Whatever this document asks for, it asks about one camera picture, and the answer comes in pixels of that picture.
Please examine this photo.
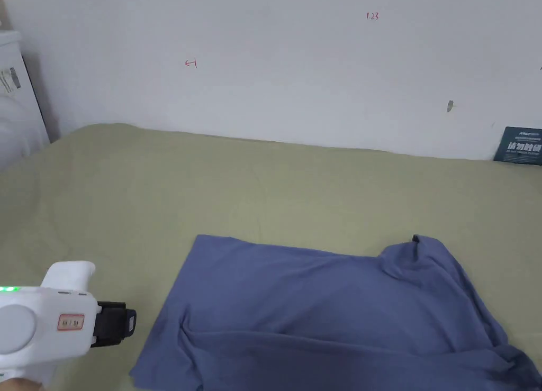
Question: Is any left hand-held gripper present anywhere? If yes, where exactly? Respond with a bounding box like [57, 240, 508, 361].
[0, 261, 138, 380]

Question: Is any person's left hand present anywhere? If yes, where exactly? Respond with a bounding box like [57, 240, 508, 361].
[0, 377, 51, 391]

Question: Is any bed with pale green sheet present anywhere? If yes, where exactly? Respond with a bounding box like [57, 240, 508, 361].
[0, 123, 542, 391]

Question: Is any white washing machine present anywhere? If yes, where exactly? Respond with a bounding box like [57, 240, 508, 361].
[0, 29, 51, 167]

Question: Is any blue shirt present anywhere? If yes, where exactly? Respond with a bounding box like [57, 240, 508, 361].
[129, 234, 542, 391]

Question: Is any dark sign card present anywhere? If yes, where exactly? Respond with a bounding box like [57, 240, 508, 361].
[493, 126, 542, 167]

